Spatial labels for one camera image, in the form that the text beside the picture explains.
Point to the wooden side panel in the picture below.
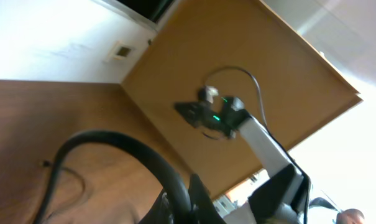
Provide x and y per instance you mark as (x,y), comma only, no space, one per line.
(238,46)

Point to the person head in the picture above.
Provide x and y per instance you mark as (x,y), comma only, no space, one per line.
(350,216)

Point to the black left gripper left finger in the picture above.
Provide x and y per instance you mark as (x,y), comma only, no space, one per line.
(160,212)

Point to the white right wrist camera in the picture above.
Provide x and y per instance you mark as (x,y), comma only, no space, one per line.
(207,93)

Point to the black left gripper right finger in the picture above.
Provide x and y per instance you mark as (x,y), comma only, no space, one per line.
(202,208)

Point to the white wall socket plate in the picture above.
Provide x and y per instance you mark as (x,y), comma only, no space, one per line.
(119,51)

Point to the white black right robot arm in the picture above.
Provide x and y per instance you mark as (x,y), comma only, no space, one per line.
(284,198)

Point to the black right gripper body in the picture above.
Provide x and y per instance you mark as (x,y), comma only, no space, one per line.
(201,114)

